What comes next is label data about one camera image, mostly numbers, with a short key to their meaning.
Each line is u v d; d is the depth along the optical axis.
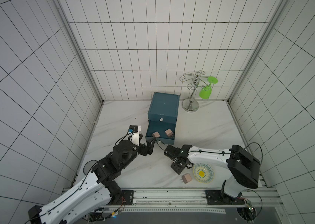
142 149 0.59
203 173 0.81
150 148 0.60
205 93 1.04
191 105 1.17
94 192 0.60
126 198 0.72
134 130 0.57
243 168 0.44
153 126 0.90
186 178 0.78
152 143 0.61
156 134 0.88
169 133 0.88
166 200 0.73
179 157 0.62
